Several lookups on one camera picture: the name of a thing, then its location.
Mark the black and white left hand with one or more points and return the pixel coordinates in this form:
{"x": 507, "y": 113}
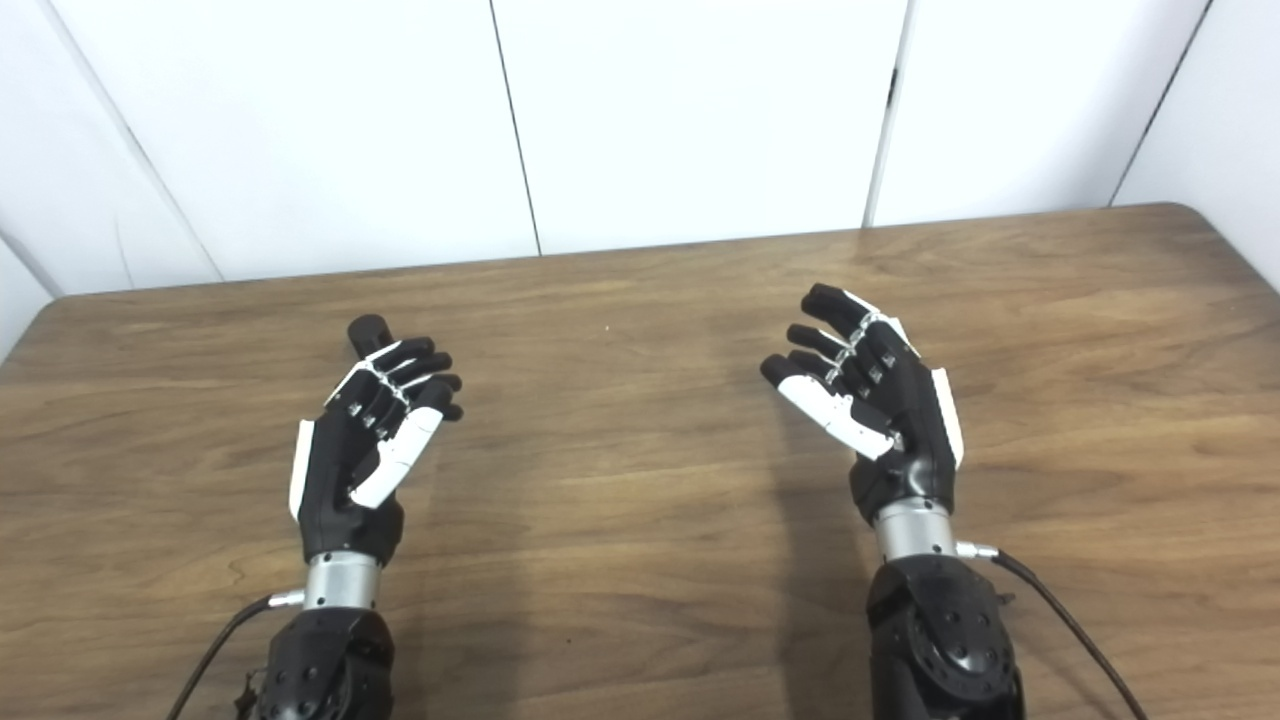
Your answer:
{"x": 340, "y": 470}

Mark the black peg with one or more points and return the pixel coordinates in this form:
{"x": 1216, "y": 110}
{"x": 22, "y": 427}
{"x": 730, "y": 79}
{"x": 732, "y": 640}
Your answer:
{"x": 367, "y": 332}

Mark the black and white right hand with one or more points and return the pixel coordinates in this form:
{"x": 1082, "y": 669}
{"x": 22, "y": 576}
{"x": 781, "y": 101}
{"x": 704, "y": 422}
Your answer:
{"x": 905, "y": 420}

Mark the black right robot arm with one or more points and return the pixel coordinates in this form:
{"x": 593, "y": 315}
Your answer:
{"x": 940, "y": 640}

